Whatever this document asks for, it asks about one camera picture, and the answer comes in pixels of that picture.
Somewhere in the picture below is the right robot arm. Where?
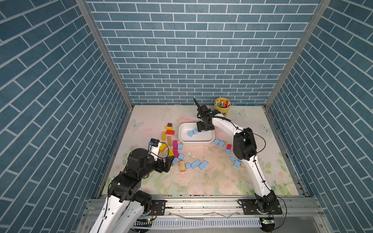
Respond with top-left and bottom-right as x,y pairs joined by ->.
196,102 -> 278,214

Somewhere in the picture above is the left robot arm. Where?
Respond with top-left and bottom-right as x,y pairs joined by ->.
90,148 -> 174,233

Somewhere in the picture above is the yellow rainbow block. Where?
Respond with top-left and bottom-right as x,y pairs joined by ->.
159,143 -> 168,152

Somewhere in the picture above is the lower magenta block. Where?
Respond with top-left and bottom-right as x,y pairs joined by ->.
173,149 -> 179,158

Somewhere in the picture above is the magenta block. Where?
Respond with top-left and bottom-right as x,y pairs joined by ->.
173,140 -> 178,149
173,149 -> 179,158

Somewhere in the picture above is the natural wood block lower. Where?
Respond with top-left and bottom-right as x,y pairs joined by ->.
179,160 -> 186,172

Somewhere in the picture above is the blue cube by yellow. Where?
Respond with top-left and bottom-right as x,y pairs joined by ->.
177,154 -> 185,161

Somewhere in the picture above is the natural wood long block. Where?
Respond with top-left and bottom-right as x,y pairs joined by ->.
167,136 -> 173,147

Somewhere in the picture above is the yellow pen cup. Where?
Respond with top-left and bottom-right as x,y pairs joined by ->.
214,97 -> 231,117

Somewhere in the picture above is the upper magenta block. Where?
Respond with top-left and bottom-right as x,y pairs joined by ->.
173,140 -> 178,149

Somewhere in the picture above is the red rectangular block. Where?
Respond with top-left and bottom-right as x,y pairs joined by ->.
166,130 -> 175,135

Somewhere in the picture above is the blue long block centre-right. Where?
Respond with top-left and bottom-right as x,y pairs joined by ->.
198,160 -> 208,170

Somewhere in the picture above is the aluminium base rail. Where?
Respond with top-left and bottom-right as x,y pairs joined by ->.
150,195 -> 332,233

